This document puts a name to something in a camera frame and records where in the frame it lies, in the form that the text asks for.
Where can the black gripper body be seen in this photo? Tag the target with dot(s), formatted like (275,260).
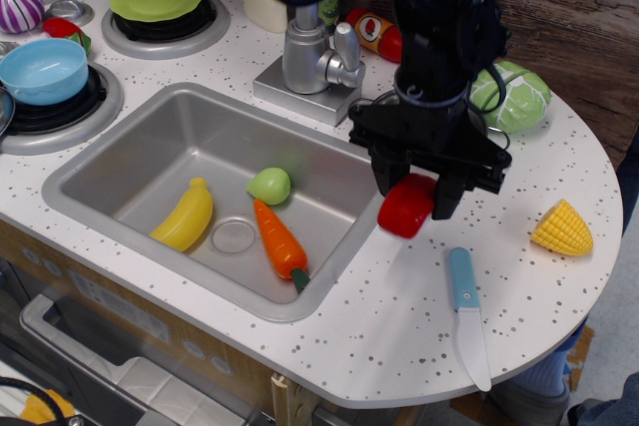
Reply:
(435,136)

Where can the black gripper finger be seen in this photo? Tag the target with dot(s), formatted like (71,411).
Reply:
(388,168)
(448,193)

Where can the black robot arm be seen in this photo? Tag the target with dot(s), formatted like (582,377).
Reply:
(445,45)

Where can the small steel pan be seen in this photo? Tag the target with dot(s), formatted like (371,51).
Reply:
(494,134)

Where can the green toy cabbage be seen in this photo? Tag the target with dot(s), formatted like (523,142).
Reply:
(527,98)

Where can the silver toy faucet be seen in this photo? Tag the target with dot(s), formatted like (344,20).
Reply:
(318,75)

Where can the blue white toy knife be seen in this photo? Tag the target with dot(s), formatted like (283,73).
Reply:
(469,337)

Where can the yellow toy corn piece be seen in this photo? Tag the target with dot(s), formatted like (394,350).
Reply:
(563,230)

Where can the green toy pear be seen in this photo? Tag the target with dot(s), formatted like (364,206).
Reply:
(272,186)

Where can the grey toy sink basin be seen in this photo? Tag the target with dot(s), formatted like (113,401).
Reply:
(127,181)

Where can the red toy ketchup bottle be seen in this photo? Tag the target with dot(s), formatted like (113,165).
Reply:
(376,34)

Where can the orange toy carrot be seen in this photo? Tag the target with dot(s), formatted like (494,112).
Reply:
(286,255)

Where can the green toy can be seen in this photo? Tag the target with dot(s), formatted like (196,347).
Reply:
(329,13)

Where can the yellow toy banana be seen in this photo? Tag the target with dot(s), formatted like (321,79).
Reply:
(189,219)

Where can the grey shoe with sock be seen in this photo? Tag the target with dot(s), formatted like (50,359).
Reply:
(537,396)

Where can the back right stove burner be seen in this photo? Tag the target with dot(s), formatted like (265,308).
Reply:
(190,34)

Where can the grey stove knob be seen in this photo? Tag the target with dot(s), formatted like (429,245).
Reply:
(74,11)

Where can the blue toy bowl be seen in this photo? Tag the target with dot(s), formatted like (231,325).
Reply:
(45,72)

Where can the front left stove burner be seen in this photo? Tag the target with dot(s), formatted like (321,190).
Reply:
(39,130)

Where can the red toy strawberry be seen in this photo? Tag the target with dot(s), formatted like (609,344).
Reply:
(64,29)

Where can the purple toy onion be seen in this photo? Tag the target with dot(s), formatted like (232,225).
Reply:
(19,16)

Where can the orange toy below counter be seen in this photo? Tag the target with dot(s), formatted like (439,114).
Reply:
(37,412)

